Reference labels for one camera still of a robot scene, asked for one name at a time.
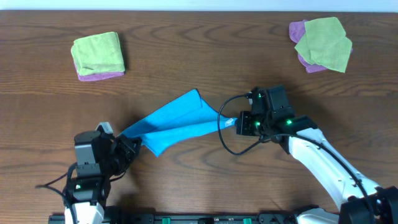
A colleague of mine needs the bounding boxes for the folded purple cloth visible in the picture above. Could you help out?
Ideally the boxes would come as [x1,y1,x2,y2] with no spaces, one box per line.
[74,63,125,82]

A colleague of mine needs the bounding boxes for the crumpled green cloth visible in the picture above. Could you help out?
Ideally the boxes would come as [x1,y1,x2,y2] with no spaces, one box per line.
[294,16,353,73]

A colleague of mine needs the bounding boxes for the crumpled purple cloth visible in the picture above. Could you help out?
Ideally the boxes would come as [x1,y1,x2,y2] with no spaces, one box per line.
[289,19,354,74]

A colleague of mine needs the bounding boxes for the folded green cloth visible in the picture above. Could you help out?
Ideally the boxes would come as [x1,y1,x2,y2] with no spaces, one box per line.
[71,32,125,76]

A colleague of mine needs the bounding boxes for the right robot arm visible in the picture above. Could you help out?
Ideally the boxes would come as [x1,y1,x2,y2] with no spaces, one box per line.
[236,86,397,223]

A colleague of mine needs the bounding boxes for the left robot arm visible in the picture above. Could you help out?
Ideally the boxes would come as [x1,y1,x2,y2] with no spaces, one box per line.
[64,130,142,224]

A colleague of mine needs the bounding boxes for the blue microfiber cloth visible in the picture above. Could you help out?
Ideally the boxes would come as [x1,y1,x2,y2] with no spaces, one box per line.
[122,89,236,157]

